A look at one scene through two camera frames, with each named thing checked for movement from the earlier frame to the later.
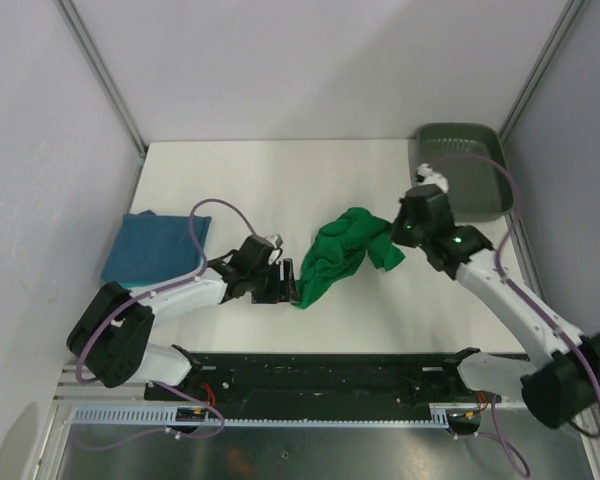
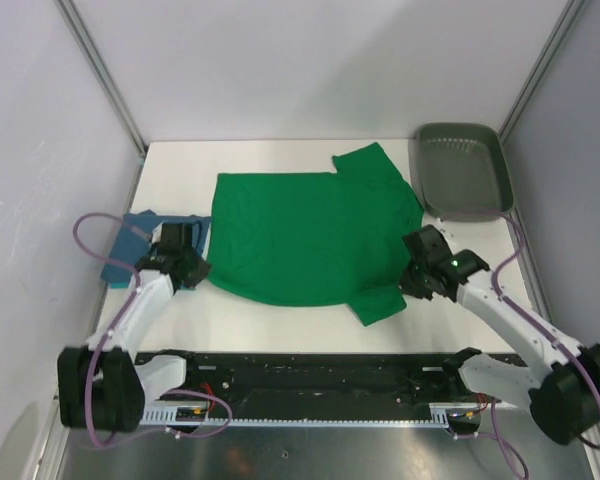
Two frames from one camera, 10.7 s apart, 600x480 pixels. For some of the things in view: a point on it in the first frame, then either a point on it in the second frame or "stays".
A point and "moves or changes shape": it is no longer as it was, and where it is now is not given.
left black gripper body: (265, 283) → (198, 268)
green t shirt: (337, 249) moves or changes shape
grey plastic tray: (473, 161) stays
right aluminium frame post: (553, 41) stays
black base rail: (246, 379) stays
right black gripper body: (406, 232) → (414, 280)
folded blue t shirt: (151, 248) stays
